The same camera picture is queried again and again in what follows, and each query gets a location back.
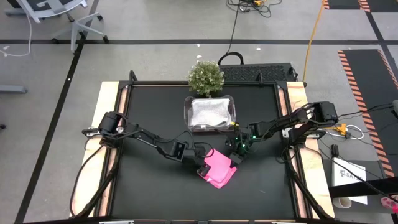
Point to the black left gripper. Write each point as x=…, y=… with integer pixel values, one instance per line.
x=196, y=154

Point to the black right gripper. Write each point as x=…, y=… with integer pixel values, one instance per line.
x=241, y=140

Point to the pink microfiber towel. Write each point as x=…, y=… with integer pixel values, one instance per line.
x=220, y=171

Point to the grey waffle towel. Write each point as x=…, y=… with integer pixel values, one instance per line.
x=211, y=112

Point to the clear plastic bin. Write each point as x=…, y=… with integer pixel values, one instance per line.
x=186, y=112

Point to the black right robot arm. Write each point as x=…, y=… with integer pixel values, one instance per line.
x=304, y=119

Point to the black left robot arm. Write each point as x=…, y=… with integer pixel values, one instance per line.
x=146, y=135

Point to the small yellow tag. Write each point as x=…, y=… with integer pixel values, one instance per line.
x=234, y=124

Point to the artificial green potted plant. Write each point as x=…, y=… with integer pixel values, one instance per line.
x=206, y=77

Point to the black perforated computer case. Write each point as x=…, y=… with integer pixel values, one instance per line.
x=255, y=73

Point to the wooden table side board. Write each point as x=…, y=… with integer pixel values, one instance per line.
x=107, y=93
x=297, y=88

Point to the small black device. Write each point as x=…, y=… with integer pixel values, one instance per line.
x=335, y=151

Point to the beige tape roll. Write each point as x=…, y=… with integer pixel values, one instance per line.
x=335, y=203

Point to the white printed booklet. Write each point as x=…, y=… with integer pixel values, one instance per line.
x=345, y=168

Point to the yellow plug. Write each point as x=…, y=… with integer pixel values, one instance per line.
x=342, y=128

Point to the black bar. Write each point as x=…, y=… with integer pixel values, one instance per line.
x=367, y=186

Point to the large orange striped floor mat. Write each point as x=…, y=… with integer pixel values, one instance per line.
x=370, y=87

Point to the pink object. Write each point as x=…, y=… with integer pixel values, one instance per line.
x=390, y=203

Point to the small orange striped floor mat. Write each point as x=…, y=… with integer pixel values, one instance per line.
x=342, y=3

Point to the grey office chair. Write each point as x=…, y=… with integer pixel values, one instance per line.
x=75, y=31

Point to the grey desk foot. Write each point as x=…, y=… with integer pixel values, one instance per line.
x=12, y=89

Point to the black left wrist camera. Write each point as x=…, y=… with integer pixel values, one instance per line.
x=177, y=151

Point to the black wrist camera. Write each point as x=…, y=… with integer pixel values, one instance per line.
x=177, y=151
x=258, y=128

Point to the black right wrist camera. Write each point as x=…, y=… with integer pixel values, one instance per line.
x=258, y=128

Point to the black aluminium table frame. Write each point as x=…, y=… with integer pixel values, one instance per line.
x=149, y=83

